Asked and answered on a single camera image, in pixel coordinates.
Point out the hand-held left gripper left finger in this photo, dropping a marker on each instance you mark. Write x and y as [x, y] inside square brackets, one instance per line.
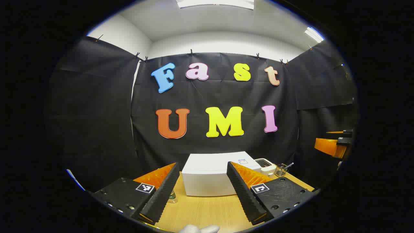
[163, 194]

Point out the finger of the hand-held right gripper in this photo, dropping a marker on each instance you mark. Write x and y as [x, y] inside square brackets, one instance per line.
[346, 131]
[330, 147]

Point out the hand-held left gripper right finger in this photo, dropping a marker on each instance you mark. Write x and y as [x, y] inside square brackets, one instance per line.
[242, 191]

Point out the white microwave oven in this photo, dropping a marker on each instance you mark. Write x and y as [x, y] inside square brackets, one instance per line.
[207, 174]

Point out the clear plastic water bottle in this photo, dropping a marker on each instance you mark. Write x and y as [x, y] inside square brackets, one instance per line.
[172, 196]

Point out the cream white toaster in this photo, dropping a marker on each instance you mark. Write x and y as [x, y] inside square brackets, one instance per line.
[266, 166]

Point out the metal spoon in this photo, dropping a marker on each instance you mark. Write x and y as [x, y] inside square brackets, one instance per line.
[288, 165]

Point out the ceiling light panel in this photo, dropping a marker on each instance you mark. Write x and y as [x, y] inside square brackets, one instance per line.
[215, 3]
[313, 34]

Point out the black backdrop cloth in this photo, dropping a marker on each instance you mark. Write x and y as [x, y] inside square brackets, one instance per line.
[97, 113]

